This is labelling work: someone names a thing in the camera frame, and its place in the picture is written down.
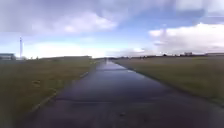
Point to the dark wet asphalt path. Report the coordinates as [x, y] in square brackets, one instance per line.
[113, 96]

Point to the grass field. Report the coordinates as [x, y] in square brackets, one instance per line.
[180, 71]
[30, 80]

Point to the low distant building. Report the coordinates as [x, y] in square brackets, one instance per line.
[215, 54]

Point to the grey building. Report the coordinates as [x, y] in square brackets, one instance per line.
[7, 56]

